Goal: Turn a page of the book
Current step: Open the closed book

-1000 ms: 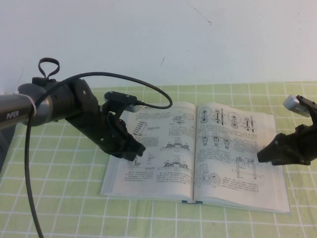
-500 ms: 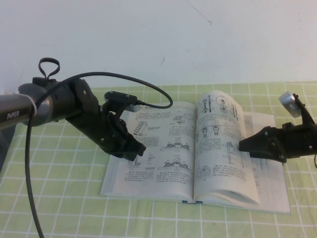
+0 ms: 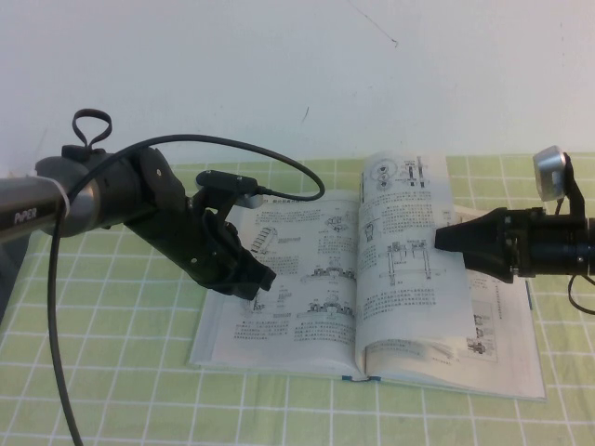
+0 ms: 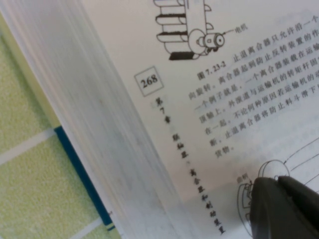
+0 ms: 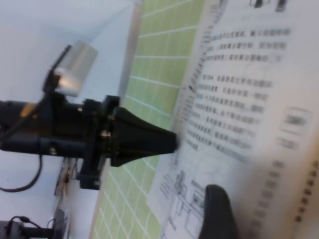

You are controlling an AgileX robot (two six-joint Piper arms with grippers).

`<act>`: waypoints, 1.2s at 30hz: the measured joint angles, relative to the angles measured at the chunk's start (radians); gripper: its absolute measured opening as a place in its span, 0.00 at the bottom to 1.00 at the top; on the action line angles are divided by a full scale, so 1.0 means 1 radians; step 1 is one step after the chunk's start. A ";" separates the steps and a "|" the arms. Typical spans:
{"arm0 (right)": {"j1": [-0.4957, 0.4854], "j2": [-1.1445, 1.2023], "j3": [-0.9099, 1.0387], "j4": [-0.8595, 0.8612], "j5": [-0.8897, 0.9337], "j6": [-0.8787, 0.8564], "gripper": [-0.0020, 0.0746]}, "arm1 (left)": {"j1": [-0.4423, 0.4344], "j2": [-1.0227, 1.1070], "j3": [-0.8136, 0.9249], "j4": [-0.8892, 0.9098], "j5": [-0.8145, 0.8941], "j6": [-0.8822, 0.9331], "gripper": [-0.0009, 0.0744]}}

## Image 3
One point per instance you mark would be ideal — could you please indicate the book with diagrams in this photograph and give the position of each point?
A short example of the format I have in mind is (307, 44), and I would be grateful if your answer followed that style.
(316, 306)

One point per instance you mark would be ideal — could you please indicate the green checked tablecloth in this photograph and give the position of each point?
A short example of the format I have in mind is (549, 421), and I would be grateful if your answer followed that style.
(121, 334)

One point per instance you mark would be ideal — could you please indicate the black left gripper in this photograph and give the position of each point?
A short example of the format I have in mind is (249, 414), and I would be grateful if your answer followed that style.
(200, 246)

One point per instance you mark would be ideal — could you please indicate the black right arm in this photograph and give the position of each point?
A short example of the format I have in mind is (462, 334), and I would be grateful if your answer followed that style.
(562, 246)

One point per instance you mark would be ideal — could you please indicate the black right camera bracket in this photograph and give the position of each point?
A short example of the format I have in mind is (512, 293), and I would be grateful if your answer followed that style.
(576, 190)

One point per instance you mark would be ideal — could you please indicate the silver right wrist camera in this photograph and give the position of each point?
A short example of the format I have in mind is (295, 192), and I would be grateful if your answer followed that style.
(551, 174)

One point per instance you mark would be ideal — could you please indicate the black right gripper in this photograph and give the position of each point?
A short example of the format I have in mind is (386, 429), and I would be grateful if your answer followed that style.
(516, 241)

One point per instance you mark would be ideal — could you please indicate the white zip tie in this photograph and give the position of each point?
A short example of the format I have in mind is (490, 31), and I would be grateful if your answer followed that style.
(64, 202)

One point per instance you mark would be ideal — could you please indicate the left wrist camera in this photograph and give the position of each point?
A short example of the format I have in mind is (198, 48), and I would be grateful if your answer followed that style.
(228, 182)

